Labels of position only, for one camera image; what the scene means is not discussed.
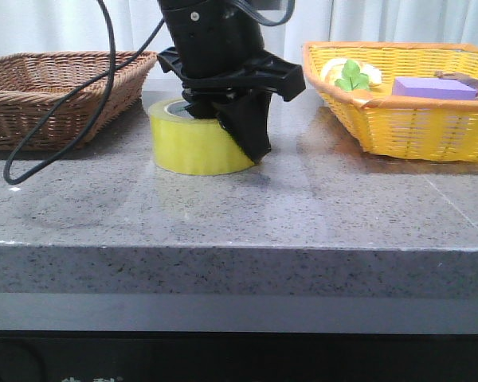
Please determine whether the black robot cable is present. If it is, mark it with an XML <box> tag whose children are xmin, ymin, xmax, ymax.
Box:
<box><xmin>2</xmin><ymin>0</ymin><xmax>167</xmax><ymax>185</ymax></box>

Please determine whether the white bread roll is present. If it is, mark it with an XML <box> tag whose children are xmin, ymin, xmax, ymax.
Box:
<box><xmin>319</xmin><ymin>57</ymin><xmax>382</xmax><ymax>87</ymax></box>

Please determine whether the black flat ribbon cable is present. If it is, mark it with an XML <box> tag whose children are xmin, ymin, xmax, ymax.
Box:
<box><xmin>231</xmin><ymin>0</ymin><xmax>296</xmax><ymax>27</ymax></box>

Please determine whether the purple rectangular block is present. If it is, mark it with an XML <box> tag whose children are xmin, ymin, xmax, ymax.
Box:
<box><xmin>391</xmin><ymin>76</ymin><xmax>477</xmax><ymax>100</ymax></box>

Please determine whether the yellow tape roll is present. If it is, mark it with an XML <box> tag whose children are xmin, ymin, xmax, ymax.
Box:
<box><xmin>148</xmin><ymin>99</ymin><xmax>254</xmax><ymax>176</ymax></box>

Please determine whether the pale grey curtain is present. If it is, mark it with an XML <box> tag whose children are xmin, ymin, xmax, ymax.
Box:
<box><xmin>0</xmin><ymin>1</ymin><xmax>478</xmax><ymax>64</ymax></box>

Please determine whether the brown dried root piece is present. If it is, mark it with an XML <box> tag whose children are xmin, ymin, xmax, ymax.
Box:
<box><xmin>434</xmin><ymin>71</ymin><xmax>478</xmax><ymax>100</ymax></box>

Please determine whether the orange toy carrot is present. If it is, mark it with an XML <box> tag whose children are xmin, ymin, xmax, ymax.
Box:
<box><xmin>350</xmin><ymin>89</ymin><xmax>374</xmax><ymax>103</ymax></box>

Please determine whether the green artificial leaf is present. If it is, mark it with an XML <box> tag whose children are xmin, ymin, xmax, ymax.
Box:
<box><xmin>334</xmin><ymin>59</ymin><xmax>370</xmax><ymax>92</ymax></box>

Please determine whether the yellow wicker basket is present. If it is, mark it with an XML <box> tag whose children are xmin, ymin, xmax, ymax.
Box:
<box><xmin>303</xmin><ymin>41</ymin><xmax>478</xmax><ymax>162</ymax></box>

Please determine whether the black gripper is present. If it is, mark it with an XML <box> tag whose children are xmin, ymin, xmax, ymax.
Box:
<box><xmin>159</xmin><ymin>1</ymin><xmax>305</xmax><ymax>164</ymax></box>

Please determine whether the brown wicker basket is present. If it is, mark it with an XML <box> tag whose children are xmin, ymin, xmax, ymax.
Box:
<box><xmin>0</xmin><ymin>51</ymin><xmax>157</xmax><ymax>151</ymax></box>

